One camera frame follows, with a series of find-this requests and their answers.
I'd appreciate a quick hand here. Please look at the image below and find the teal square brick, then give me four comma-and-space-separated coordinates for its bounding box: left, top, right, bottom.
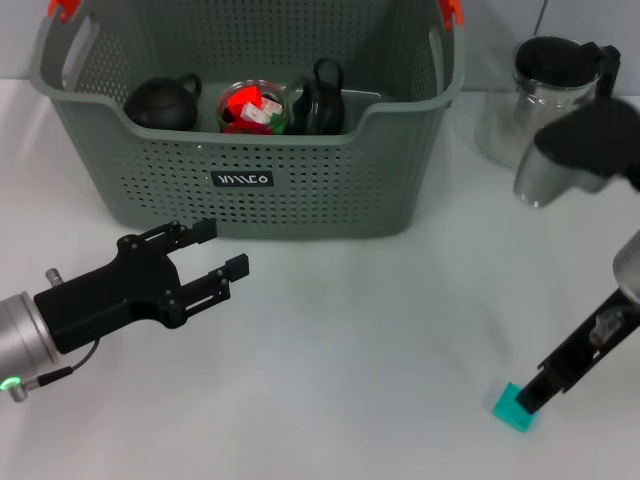
482, 381, 539, 434

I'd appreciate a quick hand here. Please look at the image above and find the dark left gripper cable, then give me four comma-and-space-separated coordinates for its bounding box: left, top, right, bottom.
22, 342, 99, 389

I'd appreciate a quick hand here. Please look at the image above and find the black clay teapot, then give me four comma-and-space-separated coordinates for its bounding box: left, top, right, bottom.
123, 72, 204, 132

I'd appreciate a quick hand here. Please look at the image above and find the dark red curved brick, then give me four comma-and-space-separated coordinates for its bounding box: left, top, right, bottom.
224, 119, 274, 135

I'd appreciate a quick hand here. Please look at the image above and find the orange-red slope brick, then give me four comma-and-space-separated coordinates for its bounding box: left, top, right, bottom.
227, 85, 264, 119

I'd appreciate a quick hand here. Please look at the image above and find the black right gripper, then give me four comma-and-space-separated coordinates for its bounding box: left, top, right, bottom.
514, 287, 640, 415

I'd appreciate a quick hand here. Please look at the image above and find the glass pitcher black lid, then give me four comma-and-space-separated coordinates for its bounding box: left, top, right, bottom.
473, 34, 623, 169

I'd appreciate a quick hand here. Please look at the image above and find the grey perforated plastic storage bin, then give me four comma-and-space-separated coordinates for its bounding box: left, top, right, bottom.
28, 0, 467, 241

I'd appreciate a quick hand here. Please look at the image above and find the glass teacup black sleeve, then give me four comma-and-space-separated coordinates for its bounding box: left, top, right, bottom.
283, 57, 347, 136
217, 81, 292, 136

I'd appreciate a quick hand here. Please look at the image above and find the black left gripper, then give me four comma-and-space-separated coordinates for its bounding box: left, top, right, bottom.
32, 217, 251, 356

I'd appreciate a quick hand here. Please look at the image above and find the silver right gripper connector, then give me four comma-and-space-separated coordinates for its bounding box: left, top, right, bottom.
592, 308, 625, 347

